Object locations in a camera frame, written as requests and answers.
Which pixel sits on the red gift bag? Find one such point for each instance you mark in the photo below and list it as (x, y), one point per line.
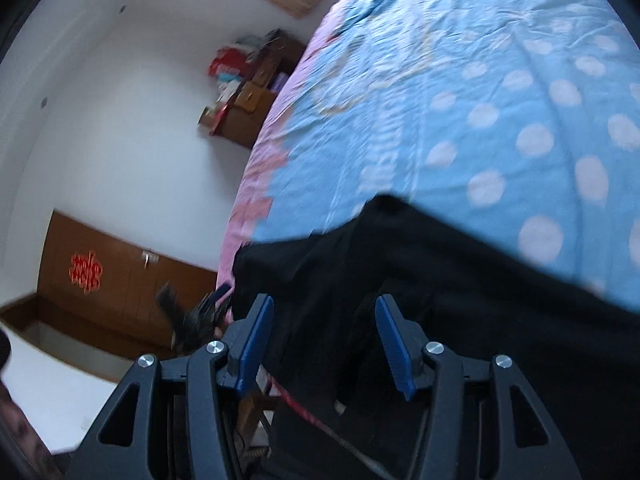
(225, 62)

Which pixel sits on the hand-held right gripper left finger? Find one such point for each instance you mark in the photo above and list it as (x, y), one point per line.
(255, 340)

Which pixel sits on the black pants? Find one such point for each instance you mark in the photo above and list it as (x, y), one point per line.
(475, 300)

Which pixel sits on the red paper door decoration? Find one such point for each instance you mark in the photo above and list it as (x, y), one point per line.
(86, 272)

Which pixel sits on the brown wooden door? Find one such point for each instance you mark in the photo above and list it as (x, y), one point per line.
(125, 300)

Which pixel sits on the blue pink dotted bed sheet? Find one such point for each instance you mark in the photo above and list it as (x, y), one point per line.
(440, 85)

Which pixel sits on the dark brown cloth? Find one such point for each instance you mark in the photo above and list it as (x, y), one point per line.
(25, 435)

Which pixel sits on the brown wooden desk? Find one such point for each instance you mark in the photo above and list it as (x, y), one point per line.
(250, 105)

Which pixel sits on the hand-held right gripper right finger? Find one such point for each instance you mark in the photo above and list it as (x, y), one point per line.
(395, 345)

